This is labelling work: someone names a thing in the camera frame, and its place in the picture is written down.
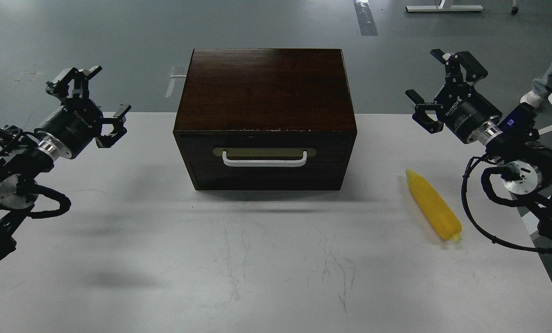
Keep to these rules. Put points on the dark wooden drawer cabinet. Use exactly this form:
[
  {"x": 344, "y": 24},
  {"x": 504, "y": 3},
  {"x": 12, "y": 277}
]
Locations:
[{"x": 266, "y": 92}]

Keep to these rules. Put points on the yellow corn cob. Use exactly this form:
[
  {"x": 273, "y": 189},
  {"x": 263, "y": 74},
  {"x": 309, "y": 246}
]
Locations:
[{"x": 440, "y": 216}]

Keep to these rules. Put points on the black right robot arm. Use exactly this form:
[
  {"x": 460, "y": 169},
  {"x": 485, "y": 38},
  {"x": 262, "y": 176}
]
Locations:
[{"x": 520, "y": 172}]

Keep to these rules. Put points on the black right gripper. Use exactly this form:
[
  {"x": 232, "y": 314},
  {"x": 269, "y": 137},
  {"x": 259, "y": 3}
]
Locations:
[{"x": 458, "y": 105}]

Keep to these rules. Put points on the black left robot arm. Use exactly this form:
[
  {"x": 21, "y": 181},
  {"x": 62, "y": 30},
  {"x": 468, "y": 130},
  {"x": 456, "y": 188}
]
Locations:
[{"x": 23, "y": 156}]

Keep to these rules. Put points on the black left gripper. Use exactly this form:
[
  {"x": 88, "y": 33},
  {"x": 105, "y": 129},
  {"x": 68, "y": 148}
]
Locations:
[{"x": 79, "y": 120}]

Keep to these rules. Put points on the white table leg base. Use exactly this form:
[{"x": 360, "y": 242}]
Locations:
[{"x": 444, "y": 6}]

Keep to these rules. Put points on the wooden drawer with white handle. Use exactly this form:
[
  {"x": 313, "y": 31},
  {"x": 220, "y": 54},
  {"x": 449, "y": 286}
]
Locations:
[{"x": 266, "y": 163}]

